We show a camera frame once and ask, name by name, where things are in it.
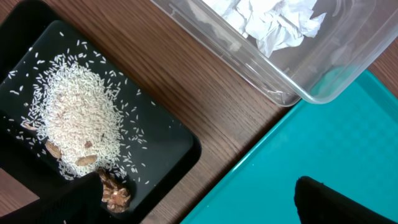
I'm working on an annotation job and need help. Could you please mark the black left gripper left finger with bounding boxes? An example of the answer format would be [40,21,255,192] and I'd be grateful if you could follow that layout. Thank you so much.
[1,172,103,224]

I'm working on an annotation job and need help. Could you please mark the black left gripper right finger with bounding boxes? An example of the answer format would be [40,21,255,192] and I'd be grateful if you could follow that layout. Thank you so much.
[294,176,397,224]

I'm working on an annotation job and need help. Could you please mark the large white napkin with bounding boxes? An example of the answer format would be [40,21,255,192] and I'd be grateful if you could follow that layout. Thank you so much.
[204,0,326,57]

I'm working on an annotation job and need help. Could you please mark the brown food scraps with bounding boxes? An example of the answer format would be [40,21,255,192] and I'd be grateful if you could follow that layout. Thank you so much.
[20,121,132,214]

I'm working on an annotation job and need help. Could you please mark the teal plastic tray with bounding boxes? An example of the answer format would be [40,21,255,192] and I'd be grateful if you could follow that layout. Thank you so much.
[184,71,397,223]

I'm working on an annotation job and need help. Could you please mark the white rice pile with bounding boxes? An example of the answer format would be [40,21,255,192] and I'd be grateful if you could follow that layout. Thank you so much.
[7,30,156,185]

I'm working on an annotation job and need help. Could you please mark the black plastic tray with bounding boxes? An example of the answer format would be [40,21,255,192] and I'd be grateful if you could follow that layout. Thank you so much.
[1,1,201,223]

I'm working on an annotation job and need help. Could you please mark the clear plastic bin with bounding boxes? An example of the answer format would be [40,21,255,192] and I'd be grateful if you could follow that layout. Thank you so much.
[155,0,397,106]

